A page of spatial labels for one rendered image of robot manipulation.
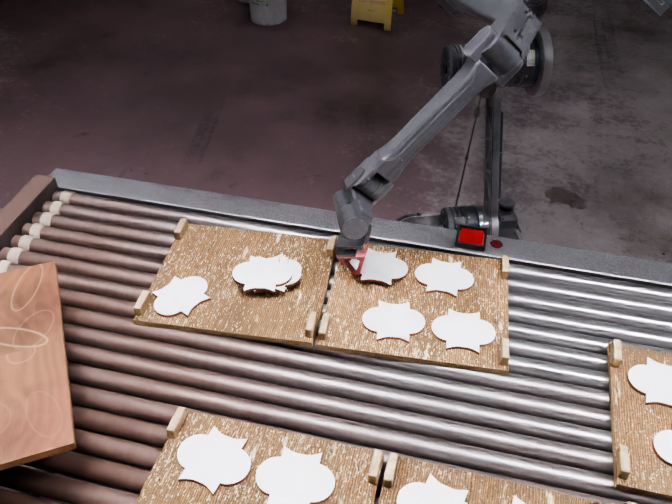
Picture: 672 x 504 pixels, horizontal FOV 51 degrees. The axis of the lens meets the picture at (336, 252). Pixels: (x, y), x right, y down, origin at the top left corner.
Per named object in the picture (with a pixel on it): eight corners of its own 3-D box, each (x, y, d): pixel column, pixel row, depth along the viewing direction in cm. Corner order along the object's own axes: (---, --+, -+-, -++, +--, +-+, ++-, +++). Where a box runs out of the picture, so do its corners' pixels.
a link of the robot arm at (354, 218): (388, 183, 158) (361, 162, 154) (400, 211, 149) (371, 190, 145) (352, 218, 163) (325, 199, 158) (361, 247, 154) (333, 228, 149)
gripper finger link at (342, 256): (341, 280, 166) (334, 250, 160) (346, 261, 171) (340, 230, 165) (369, 280, 164) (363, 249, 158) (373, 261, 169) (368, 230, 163)
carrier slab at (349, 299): (343, 245, 179) (343, 240, 178) (507, 265, 173) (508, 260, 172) (316, 349, 153) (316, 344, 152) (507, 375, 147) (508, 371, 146)
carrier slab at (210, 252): (184, 227, 184) (183, 222, 183) (338, 244, 179) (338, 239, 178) (133, 324, 158) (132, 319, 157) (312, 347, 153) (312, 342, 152)
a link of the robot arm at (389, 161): (517, 54, 146) (485, 22, 141) (527, 65, 142) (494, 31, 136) (375, 195, 161) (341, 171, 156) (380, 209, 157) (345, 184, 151)
